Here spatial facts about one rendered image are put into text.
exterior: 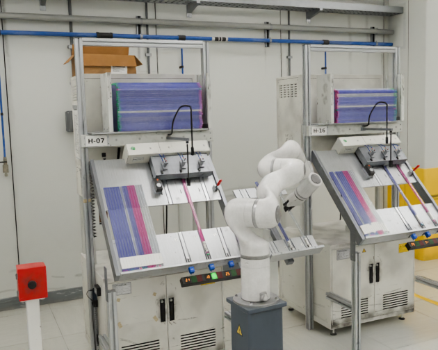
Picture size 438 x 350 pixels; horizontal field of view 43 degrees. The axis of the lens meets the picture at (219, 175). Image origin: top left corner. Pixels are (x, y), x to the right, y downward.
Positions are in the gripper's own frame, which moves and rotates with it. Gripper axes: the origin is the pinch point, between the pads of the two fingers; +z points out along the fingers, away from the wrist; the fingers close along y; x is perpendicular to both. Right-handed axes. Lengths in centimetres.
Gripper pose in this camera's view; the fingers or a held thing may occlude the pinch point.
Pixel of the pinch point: (288, 207)
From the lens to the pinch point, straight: 317.7
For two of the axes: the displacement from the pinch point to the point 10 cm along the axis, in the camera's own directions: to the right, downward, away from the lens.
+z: -3.7, 5.3, 7.6
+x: 3.1, 8.4, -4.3
